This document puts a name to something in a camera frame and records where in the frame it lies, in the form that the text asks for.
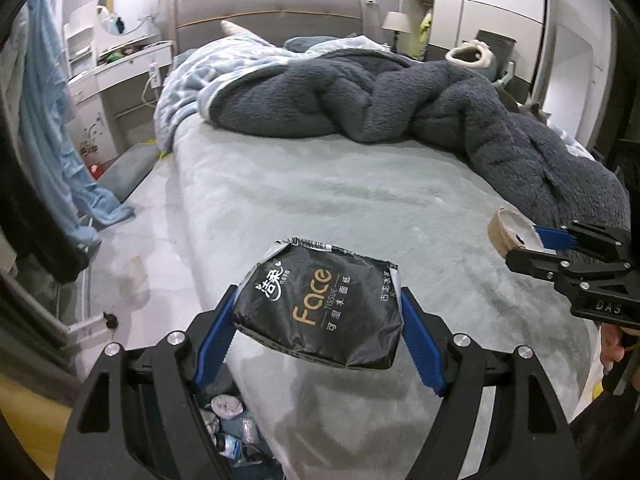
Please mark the dark grey fleece blanket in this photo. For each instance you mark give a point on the dark grey fleece blanket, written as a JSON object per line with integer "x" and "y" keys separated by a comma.
{"x": 371, "y": 97}

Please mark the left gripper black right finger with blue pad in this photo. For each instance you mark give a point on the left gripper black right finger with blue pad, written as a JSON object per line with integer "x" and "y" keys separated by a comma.
{"x": 426, "y": 337}

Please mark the bedside table lamp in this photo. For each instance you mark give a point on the bedside table lamp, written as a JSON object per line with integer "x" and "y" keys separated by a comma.
{"x": 397, "y": 23}

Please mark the grey upholstered headboard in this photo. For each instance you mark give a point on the grey upholstered headboard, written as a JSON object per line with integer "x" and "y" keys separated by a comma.
{"x": 193, "y": 23}

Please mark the blue white patterned quilt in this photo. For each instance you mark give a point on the blue white patterned quilt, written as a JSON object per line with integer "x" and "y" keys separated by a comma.
{"x": 192, "y": 84}

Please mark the white wardrobe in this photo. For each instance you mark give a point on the white wardrobe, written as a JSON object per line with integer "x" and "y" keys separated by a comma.
{"x": 441, "y": 25}

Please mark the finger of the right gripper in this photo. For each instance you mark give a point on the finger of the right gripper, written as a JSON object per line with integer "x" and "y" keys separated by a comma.
{"x": 597, "y": 242}
{"x": 548, "y": 266}

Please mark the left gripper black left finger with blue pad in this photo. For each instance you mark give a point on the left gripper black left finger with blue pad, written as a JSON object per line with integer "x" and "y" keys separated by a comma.
{"x": 214, "y": 331}

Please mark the grey green bed sheet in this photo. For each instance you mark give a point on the grey green bed sheet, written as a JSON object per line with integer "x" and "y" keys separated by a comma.
{"x": 407, "y": 203}

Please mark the person's right hand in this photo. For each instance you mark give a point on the person's right hand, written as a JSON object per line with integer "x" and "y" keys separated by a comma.
{"x": 614, "y": 344}

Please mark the light blue hanging cloth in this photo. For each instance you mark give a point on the light blue hanging cloth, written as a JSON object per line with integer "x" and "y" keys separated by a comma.
{"x": 62, "y": 180}

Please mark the black tissue pack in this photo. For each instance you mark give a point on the black tissue pack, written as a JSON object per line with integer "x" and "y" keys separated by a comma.
{"x": 324, "y": 304}

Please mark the cream plush pet bed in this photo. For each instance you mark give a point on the cream plush pet bed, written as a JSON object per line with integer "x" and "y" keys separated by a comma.
{"x": 474, "y": 55}

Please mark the dark trash bin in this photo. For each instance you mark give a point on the dark trash bin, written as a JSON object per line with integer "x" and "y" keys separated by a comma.
{"x": 236, "y": 436}

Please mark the white dressing desk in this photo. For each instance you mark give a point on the white dressing desk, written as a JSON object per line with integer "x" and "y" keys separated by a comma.
{"x": 116, "y": 81}

